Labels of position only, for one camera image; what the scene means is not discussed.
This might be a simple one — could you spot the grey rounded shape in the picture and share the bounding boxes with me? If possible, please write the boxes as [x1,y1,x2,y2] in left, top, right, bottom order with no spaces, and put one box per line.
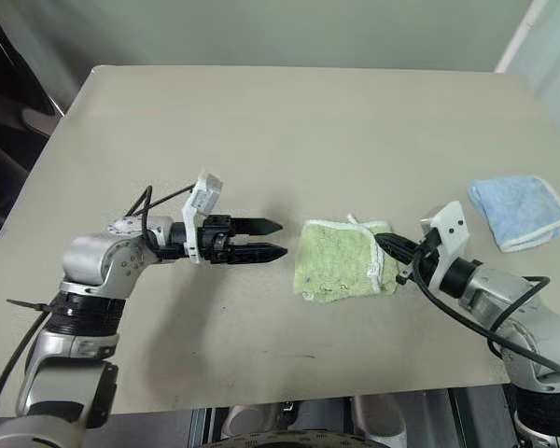
[221,404,284,442]
[352,394,408,448]

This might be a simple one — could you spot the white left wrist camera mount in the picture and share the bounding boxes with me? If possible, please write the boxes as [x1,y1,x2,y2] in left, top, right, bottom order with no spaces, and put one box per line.
[180,170,224,266]

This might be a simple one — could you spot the folded blue towel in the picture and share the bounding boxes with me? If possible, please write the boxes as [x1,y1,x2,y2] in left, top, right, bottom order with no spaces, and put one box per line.
[467,174,560,254]

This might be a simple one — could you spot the black cable tie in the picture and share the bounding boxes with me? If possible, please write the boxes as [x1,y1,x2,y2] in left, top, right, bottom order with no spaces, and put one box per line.
[7,298,52,315]

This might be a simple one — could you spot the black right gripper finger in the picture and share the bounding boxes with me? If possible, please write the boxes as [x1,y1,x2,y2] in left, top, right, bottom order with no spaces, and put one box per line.
[395,258,417,286]
[375,231,422,261]

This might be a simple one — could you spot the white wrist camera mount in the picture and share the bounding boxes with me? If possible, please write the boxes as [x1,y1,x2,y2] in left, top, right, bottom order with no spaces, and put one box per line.
[418,200,470,294]
[180,170,224,266]

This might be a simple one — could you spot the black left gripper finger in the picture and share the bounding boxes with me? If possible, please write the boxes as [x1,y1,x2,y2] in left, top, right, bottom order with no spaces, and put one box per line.
[227,241,289,267]
[230,216,285,237]

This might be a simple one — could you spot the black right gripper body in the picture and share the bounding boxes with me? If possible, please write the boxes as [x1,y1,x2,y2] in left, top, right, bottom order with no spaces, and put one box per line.
[412,227,444,284]

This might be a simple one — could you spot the white window frame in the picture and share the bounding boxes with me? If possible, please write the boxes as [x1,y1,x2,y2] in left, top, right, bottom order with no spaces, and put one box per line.
[493,0,560,94]

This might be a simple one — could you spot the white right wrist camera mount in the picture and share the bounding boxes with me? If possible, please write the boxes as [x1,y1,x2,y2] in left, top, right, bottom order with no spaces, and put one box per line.
[418,200,470,294]

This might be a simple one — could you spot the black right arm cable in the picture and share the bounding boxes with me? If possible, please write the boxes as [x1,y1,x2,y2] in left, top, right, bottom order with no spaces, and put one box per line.
[411,242,560,391]

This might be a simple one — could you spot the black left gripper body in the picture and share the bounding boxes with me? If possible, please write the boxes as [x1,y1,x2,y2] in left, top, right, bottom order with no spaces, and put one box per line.
[198,213,237,268]

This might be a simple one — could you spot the green fleece towel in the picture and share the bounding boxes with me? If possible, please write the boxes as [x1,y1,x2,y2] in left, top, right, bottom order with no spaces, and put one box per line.
[292,212,401,304]

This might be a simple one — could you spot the black chair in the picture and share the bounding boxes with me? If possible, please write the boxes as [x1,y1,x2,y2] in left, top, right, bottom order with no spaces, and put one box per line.
[0,0,74,244]

